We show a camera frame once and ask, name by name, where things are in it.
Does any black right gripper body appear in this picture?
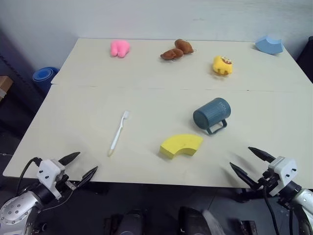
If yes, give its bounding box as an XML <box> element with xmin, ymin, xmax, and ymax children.
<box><xmin>255</xmin><ymin>170</ymin><xmax>280</xmax><ymax>192</ymax></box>

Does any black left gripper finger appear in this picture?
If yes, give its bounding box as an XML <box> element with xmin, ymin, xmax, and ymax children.
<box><xmin>58</xmin><ymin>151</ymin><xmax>81</xmax><ymax>165</ymax></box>
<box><xmin>74</xmin><ymin>165</ymin><xmax>99</xmax><ymax>189</ymax></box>

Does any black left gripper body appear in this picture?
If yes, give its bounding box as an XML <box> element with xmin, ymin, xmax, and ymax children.
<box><xmin>56</xmin><ymin>174</ymin><xmax>77</xmax><ymax>193</ymax></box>

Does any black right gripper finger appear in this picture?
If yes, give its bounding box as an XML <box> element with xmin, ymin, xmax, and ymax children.
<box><xmin>247</xmin><ymin>146</ymin><xmax>276</xmax><ymax>163</ymax></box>
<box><xmin>229</xmin><ymin>162</ymin><xmax>259</xmax><ymax>189</ymax></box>

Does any white toothbrush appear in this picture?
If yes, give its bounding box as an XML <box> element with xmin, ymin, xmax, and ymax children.
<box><xmin>107</xmin><ymin>110</ymin><xmax>131</xmax><ymax>157</ymax></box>

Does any yellow curved foam block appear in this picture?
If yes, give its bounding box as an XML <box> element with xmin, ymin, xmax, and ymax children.
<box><xmin>159</xmin><ymin>133</ymin><xmax>204</xmax><ymax>160</ymax></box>

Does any blue rolled mat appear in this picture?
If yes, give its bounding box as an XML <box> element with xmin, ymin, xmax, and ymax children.
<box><xmin>32</xmin><ymin>67</ymin><xmax>60</xmax><ymax>89</ymax></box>

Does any yellow plush toy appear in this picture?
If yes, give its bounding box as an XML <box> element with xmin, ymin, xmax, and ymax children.
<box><xmin>211</xmin><ymin>55</ymin><xmax>234</xmax><ymax>76</ymax></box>

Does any brown cardboard box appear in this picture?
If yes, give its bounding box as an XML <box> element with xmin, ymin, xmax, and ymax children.
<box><xmin>0</xmin><ymin>75</ymin><xmax>14</xmax><ymax>101</ymax></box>

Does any blue curved foam block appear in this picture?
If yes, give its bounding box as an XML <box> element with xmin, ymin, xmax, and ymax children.
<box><xmin>255</xmin><ymin>35</ymin><xmax>284</xmax><ymax>56</ymax></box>

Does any pink plush toy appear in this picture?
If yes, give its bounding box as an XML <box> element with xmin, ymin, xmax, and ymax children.
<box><xmin>110</xmin><ymin>40</ymin><xmax>130</xmax><ymax>58</ymax></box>

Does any brown plush toy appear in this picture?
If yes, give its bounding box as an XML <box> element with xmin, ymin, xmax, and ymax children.
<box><xmin>160</xmin><ymin>39</ymin><xmax>194</xmax><ymax>61</ymax></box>

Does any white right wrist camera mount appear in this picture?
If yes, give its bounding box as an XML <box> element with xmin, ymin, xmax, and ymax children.
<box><xmin>268</xmin><ymin>156</ymin><xmax>298</xmax><ymax>197</ymax></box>

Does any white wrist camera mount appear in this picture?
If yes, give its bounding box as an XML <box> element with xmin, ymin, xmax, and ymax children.
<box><xmin>36</xmin><ymin>158</ymin><xmax>66</xmax><ymax>201</ymax></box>
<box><xmin>268</xmin><ymin>156</ymin><xmax>298</xmax><ymax>197</ymax></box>

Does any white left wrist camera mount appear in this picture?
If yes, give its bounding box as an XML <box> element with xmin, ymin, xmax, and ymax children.
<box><xmin>36</xmin><ymin>158</ymin><xmax>66</xmax><ymax>201</ymax></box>

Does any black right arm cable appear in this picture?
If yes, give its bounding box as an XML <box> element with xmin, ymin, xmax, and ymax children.
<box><xmin>262</xmin><ymin>186</ymin><xmax>281</xmax><ymax>235</ymax></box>

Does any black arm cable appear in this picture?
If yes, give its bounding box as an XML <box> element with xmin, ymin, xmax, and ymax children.
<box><xmin>16</xmin><ymin>158</ymin><xmax>43</xmax><ymax>196</ymax></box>
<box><xmin>262</xmin><ymin>186</ymin><xmax>281</xmax><ymax>235</ymax></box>

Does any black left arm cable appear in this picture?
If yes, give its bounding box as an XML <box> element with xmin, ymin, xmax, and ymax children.
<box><xmin>16</xmin><ymin>158</ymin><xmax>43</xmax><ymax>196</ymax></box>

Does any blue plastic cup with handle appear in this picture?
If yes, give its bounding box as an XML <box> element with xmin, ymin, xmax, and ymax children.
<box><xmin>192</xmin><ymin>97</ymin><xmax>232</xmax><ymax>136</ymax></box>

